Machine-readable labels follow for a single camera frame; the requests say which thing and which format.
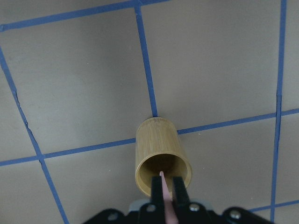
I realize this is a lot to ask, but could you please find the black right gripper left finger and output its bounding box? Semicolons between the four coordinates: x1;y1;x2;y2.
150;176;165;224

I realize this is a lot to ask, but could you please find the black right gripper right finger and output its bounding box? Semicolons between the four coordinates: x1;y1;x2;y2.
172;176;192;224

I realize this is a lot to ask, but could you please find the bamboo chopstick holder cup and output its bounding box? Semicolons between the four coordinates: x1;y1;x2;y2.
135;117;192;196

